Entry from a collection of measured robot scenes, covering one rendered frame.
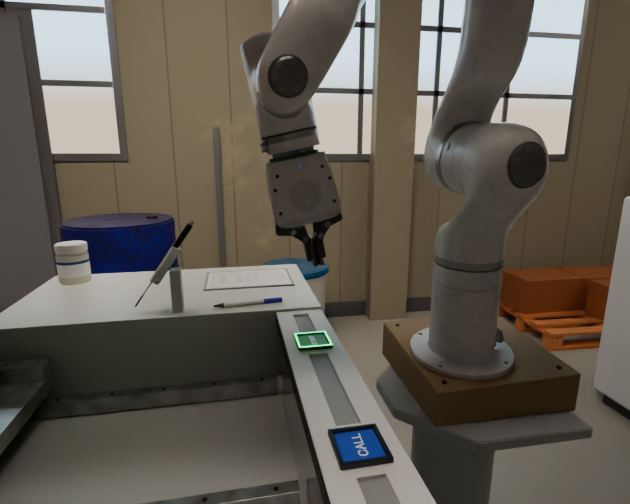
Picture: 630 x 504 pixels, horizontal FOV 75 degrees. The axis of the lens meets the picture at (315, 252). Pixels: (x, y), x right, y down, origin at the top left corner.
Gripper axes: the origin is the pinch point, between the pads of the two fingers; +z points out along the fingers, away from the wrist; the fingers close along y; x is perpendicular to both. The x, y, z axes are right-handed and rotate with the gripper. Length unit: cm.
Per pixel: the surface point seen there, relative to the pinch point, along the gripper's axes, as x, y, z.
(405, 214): 227, 107, 51
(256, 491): -17.9, -16.4, 23.6
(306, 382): -12.1, -6.8, 14.4
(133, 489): -11.1, -33.0, 23.1
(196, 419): 3.1, -26.0, 24.6
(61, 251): 41, -52, -4
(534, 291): 189, 181, 122
